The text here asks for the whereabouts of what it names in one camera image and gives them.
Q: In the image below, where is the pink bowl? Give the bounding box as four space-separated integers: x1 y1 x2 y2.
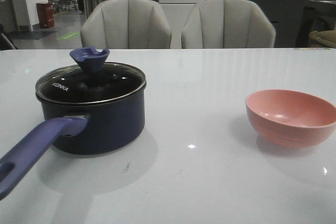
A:
246 89 335 148

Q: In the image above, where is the left beige upholstered chair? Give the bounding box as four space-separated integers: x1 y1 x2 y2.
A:
80 0 172 49

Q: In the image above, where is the beige upholstered chair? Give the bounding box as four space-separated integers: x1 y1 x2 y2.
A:
181 0 276 49
80 0 172 49

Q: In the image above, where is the right beige upholstered chair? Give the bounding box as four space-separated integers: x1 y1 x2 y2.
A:
181 0 276 49

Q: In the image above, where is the dark blue saucepan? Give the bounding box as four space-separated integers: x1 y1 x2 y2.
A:
1 90 145 199

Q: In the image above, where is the red trash bin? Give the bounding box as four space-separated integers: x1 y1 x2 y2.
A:
36 3 55 28

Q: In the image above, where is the dark floor mat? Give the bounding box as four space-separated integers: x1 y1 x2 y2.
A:
9 31 55 40

